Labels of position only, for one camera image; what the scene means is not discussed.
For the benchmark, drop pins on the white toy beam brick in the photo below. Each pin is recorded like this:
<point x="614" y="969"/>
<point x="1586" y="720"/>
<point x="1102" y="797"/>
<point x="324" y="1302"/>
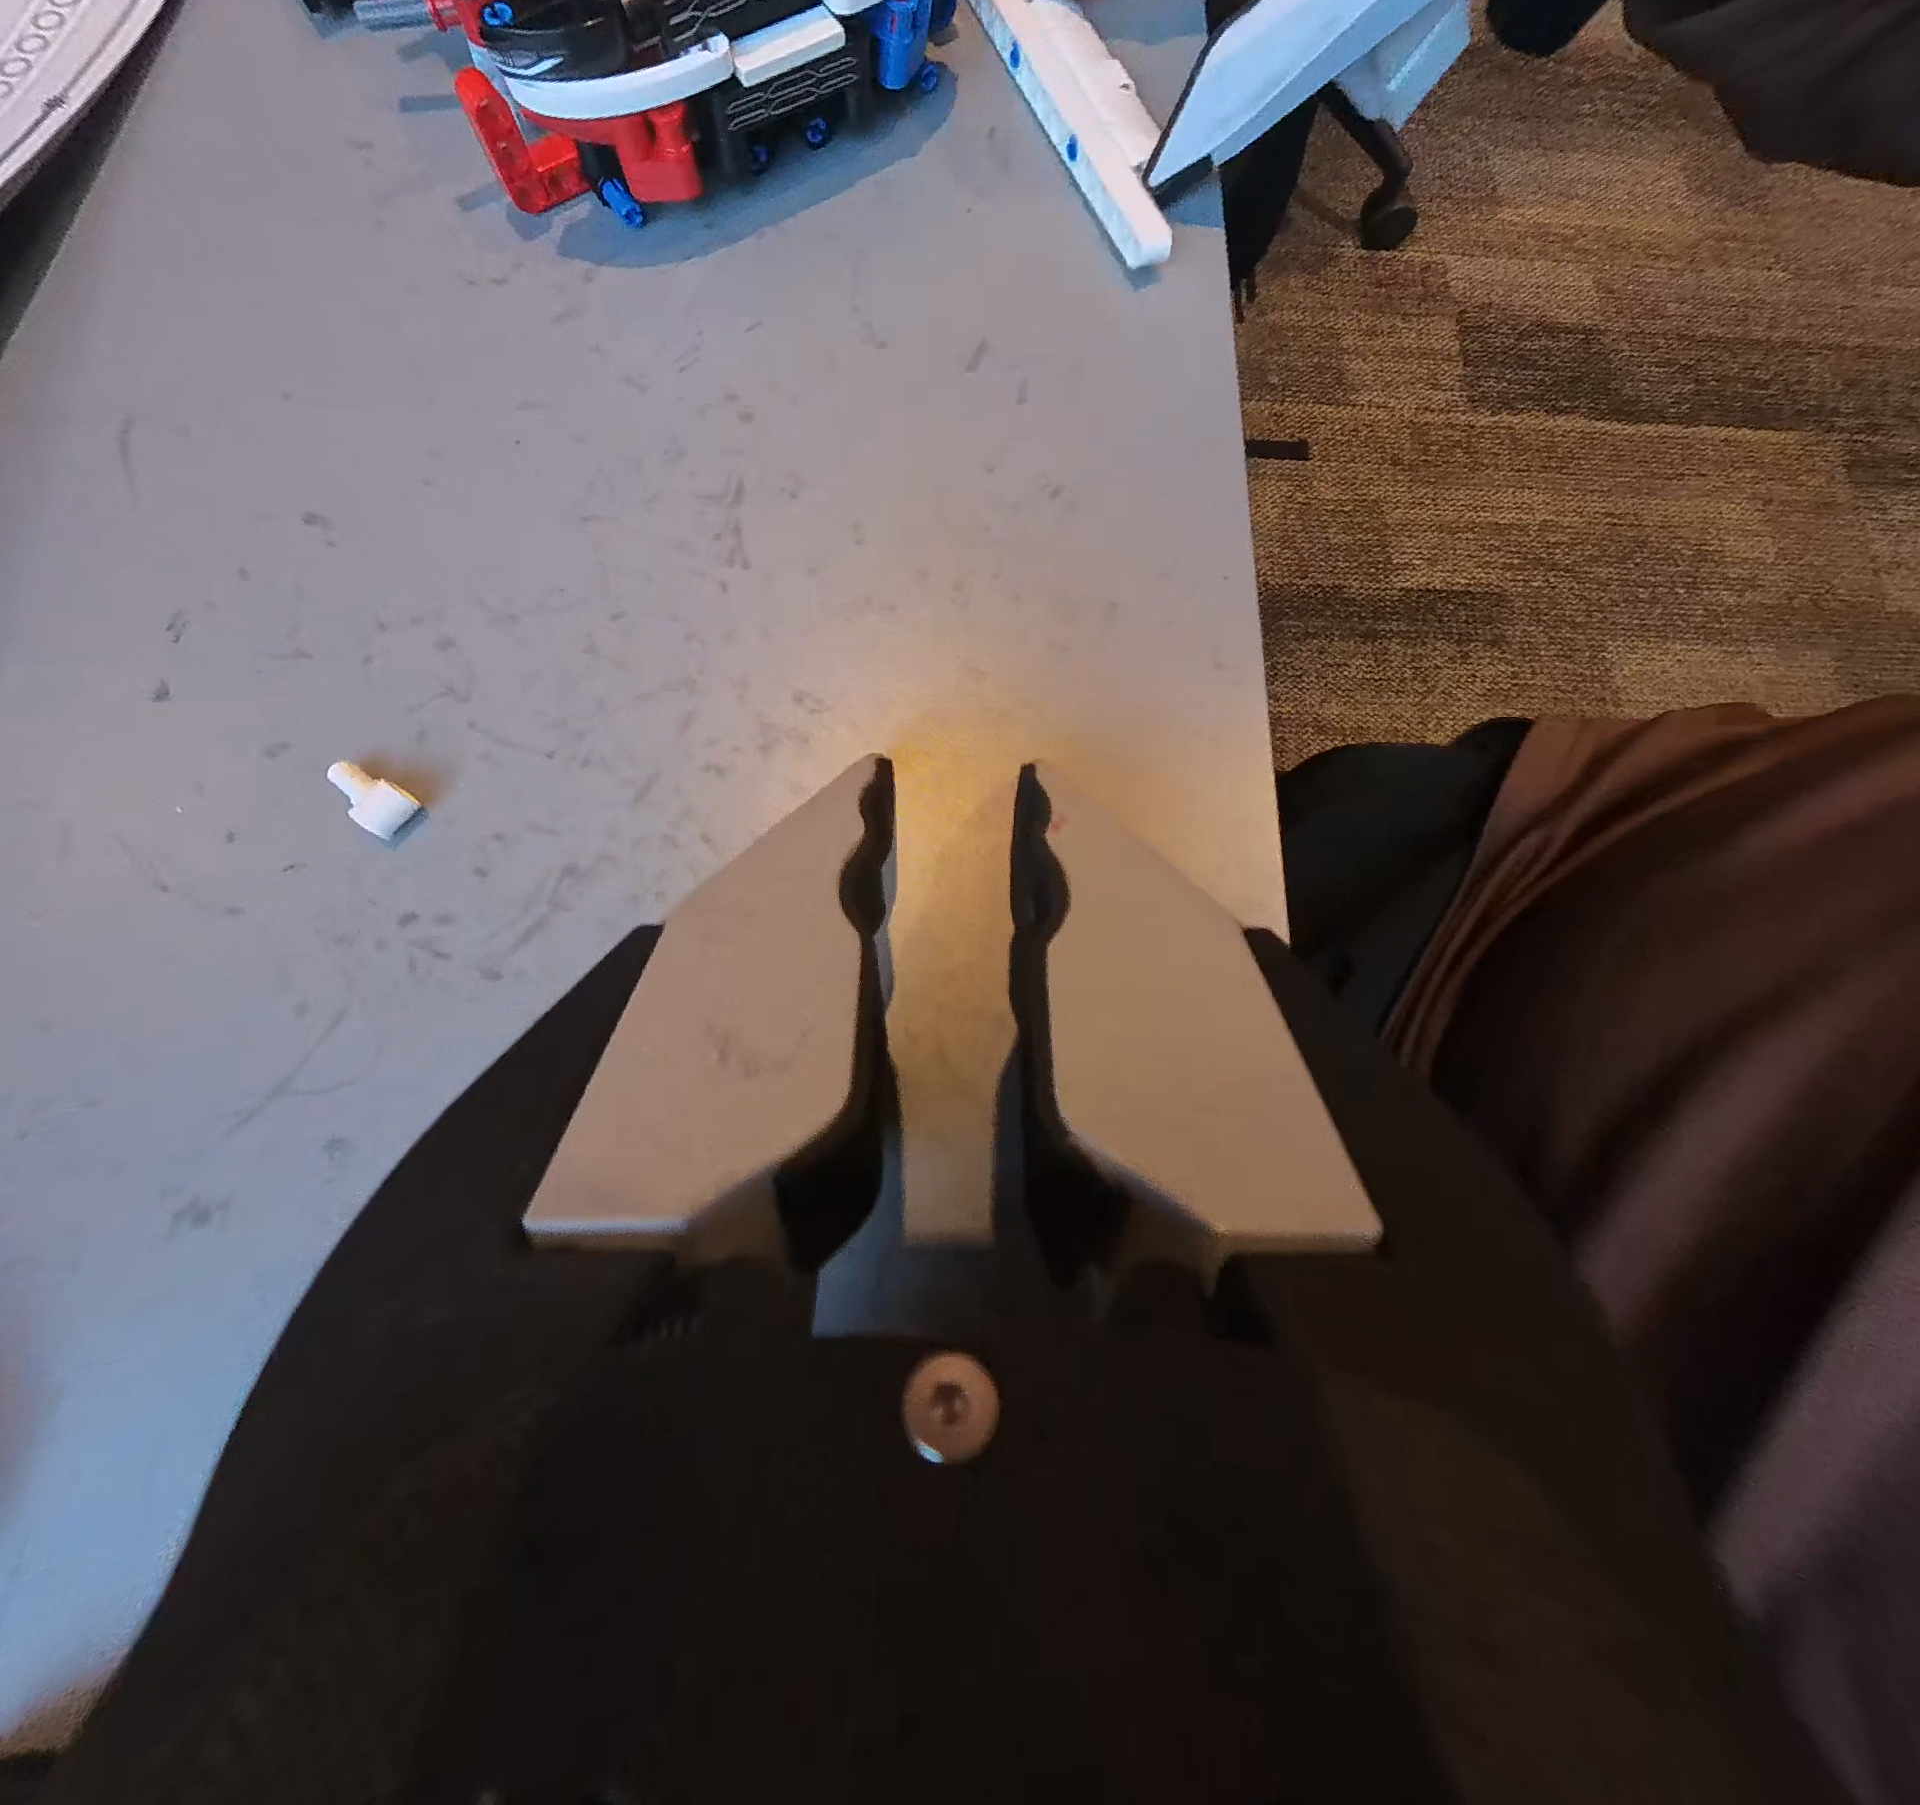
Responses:
<point x="1103" y="80"/>

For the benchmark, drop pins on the black office chair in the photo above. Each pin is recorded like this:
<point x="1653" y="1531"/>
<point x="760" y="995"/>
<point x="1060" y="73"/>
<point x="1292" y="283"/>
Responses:
<point x="1389" y="223"/>

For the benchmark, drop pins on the open white instruction booklet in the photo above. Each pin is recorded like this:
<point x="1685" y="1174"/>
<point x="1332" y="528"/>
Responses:
<point x="75" y="37"/>

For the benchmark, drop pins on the person's brown shirt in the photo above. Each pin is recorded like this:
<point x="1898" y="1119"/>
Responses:
<point x="1726" y="1086"/>

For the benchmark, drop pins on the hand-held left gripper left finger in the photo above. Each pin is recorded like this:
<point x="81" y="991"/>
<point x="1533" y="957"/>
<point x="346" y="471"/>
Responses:
<point x="707" y="1069"/>

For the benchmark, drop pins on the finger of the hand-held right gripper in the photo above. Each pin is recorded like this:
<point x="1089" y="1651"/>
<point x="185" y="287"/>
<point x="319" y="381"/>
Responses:
<point x="1319" y="6"/>

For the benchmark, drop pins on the small white toy connector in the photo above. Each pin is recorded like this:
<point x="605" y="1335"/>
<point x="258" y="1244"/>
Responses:
<point x="383" y="804"/>

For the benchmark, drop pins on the red white brick vehicle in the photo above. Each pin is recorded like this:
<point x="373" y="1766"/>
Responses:
<point x="674" y="37"/>

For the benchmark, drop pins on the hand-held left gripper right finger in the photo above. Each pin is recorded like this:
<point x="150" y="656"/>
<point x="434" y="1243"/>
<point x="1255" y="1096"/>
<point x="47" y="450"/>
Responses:
<point x="1202" y="1086"/>

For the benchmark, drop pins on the long white toy beam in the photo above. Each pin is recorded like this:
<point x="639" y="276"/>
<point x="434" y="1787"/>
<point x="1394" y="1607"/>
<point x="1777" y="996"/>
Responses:
<point x="1034" y="102"/>

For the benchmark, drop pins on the grey desk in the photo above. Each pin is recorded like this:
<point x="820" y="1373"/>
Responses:
<point x="600" y="486"/>

